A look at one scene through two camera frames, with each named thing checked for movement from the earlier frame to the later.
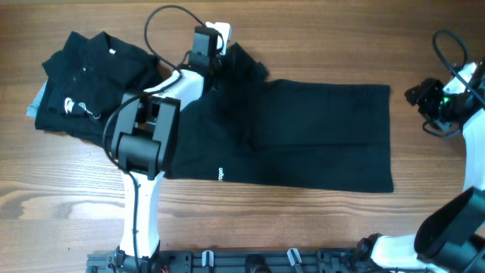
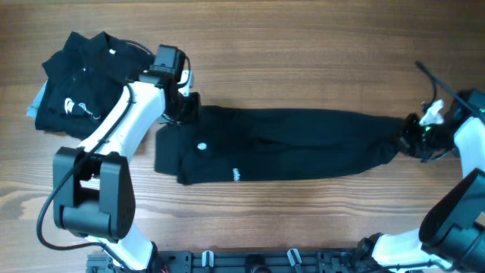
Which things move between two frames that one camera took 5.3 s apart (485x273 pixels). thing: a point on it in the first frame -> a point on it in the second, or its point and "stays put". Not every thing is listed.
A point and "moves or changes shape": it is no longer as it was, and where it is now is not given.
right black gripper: [417, 93] -> [411, 133]
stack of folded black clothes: [86, 82] stays put
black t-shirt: [301, 135] moves or changes shape
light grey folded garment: [31, 109] stays put
